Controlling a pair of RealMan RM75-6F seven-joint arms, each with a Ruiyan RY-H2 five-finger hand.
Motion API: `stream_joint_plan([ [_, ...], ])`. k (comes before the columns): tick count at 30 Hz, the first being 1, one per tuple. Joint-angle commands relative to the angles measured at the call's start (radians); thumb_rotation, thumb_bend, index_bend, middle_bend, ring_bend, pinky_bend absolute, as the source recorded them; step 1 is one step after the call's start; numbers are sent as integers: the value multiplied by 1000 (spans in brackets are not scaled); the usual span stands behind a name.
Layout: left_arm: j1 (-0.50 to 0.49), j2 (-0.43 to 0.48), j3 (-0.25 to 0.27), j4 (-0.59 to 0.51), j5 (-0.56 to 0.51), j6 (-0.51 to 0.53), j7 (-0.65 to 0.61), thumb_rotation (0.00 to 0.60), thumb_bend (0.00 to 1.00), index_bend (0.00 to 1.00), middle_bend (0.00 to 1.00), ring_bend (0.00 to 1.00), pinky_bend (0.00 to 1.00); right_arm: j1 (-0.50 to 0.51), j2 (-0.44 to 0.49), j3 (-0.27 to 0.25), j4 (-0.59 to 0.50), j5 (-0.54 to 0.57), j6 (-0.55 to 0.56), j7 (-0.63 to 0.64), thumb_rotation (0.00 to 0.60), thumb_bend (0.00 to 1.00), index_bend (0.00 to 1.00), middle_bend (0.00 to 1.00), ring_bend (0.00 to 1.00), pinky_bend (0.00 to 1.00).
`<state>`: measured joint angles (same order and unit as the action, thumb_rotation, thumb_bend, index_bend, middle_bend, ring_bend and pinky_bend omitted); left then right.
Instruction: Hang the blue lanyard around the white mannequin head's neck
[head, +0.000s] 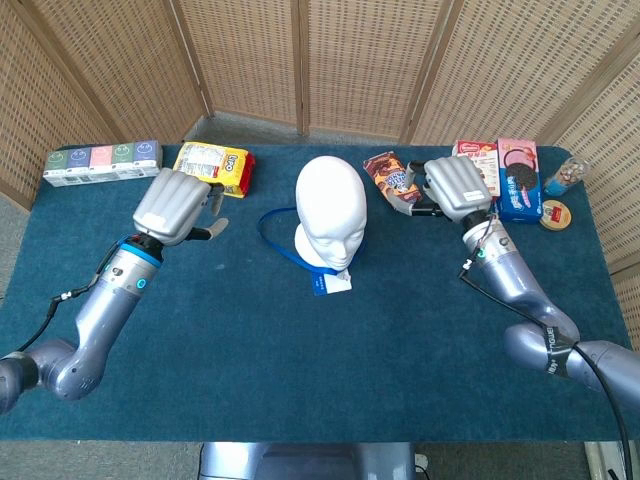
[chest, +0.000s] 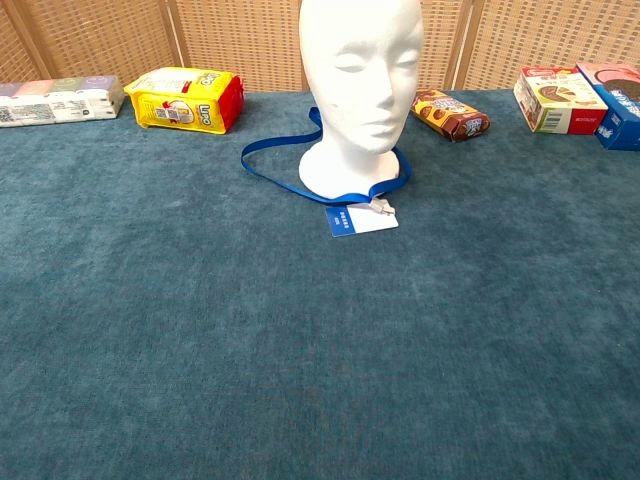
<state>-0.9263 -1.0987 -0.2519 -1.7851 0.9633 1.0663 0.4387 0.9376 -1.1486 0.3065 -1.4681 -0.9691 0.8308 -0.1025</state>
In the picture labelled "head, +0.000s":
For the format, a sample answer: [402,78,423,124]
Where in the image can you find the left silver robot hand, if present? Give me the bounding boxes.
[132,167,230,247]

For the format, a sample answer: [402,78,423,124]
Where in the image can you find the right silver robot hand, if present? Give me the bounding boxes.
[397,155,494,224]

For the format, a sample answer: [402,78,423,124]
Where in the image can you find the blue lanyard with white badge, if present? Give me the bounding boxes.
[256,207,369,297]

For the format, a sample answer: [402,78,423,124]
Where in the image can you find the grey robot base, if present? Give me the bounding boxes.
[199,442,419,480]

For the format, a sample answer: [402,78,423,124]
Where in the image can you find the white foam mannequin head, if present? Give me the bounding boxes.
[293,155,369,272]

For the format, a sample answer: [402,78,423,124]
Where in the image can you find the red white cake box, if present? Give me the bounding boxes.
[452,140,501,199]

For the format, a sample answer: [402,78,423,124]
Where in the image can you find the pink blue Oreo box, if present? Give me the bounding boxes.
[494,138,544,225]

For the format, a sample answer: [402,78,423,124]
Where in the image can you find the yellow Lipo biscuit pack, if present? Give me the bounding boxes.
[172,141,257,200]

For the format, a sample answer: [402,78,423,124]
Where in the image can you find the brown chocolate cookie box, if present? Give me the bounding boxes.
[362,151,421,211]

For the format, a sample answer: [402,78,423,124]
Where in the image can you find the multicolour tissue pack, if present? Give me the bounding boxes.
[42,140,164,188]

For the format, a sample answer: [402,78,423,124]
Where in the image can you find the round gold red tin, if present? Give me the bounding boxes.
[538,199,574,233]

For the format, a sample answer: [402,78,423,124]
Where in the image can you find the clear candy cup blue base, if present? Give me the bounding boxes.
[543,156,590,197]

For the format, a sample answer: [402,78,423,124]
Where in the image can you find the wicker folding screen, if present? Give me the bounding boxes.
[0,0,640,351]

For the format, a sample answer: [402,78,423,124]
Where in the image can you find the blue carpet table mat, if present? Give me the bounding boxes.
[0,144,640,444]

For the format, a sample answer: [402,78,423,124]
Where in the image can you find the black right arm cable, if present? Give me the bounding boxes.
[458,257,634,480]

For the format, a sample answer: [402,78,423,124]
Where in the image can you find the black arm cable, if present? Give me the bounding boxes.
[9,239,126,356]
[458,257,634,480]

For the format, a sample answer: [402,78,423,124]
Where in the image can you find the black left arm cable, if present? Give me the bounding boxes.
[9,239,126,356]

